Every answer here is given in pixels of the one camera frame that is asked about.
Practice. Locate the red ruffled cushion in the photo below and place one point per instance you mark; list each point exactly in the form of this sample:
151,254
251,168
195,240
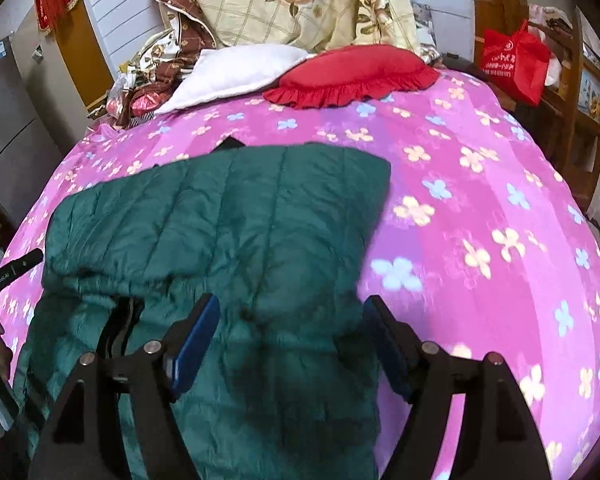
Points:
356,73

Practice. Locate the red shopping bag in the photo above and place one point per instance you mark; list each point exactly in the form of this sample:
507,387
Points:
517,64

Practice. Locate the wooden shelf unit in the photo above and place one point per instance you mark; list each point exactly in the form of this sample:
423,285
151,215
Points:
571,141

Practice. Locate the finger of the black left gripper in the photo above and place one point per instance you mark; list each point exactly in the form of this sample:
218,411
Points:
17,268

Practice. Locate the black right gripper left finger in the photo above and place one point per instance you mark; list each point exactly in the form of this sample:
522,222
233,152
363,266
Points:
82,438

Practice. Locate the white pillow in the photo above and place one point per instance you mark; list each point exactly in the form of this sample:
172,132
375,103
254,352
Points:
233,71

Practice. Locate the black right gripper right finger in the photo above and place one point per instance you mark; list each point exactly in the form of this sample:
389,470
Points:
467,414

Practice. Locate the dark green puffer jacket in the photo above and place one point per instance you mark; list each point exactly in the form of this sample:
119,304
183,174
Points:
287,389

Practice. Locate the pink floral bed sheet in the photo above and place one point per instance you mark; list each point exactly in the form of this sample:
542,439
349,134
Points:
480,246

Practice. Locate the cream floral quilt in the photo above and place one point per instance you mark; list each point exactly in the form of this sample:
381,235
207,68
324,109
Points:
312,25

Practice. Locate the brown floral blanket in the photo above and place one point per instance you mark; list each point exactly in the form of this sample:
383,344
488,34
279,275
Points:
163,61

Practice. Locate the grey refrigerator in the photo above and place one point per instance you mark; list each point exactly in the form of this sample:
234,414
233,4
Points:
28,154

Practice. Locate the pink plastic package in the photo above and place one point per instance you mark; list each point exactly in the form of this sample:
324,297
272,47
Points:
147,103

